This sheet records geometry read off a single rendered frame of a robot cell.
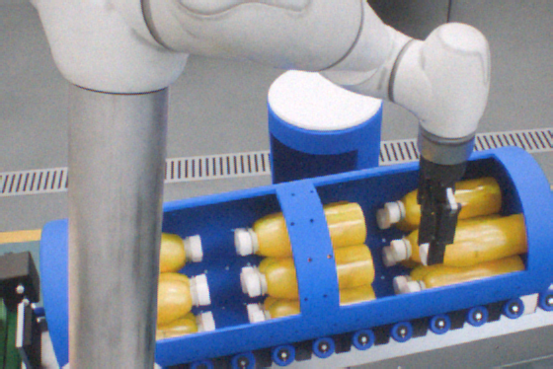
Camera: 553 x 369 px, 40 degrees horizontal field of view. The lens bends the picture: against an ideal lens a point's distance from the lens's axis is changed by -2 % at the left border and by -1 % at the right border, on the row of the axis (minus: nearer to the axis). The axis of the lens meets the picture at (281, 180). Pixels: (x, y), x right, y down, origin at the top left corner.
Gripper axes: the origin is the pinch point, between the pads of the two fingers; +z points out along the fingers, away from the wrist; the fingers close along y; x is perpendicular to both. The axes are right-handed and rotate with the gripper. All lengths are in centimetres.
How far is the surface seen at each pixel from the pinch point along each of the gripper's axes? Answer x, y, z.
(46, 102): 97, 235, 115
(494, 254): -10.9, -3.3, 3.0
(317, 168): 2, 77, 46
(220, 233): 35.2, 18.9, 8.3
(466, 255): -5.6, -3.1, 2.0
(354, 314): 16.3, -8.5, 5.4
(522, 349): -19.6, -7.5, 28.5
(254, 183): 10, 152, 115
